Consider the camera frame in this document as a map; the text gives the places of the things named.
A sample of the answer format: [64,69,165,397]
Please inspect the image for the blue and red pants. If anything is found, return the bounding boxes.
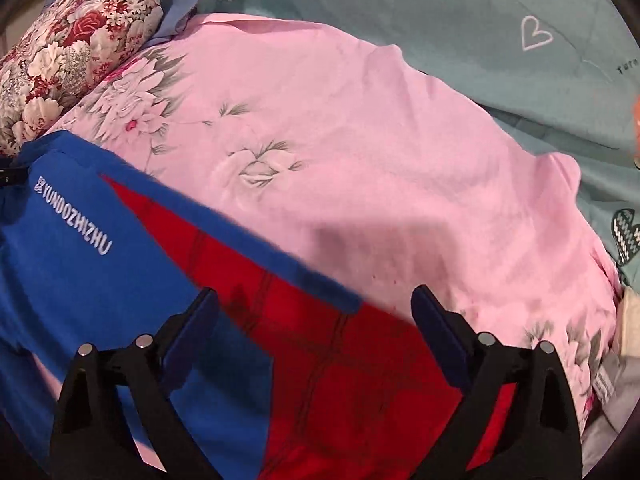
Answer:
[1,132,514,479]

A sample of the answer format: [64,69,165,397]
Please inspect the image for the grey sweatshirt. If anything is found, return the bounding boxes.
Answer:
[582,351,639,477]

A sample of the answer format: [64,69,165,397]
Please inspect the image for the cream quilted pillow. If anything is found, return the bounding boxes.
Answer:
[613,287,640,359]

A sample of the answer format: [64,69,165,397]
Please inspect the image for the pink floral bed sheet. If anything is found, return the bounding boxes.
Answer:
[47,14,620,422]

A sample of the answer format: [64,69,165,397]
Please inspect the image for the teal patterned blanket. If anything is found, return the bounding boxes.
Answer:
[200,0,639,286]

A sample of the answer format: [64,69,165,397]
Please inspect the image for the red floral pillow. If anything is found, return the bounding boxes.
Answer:
[1,0,164,156]

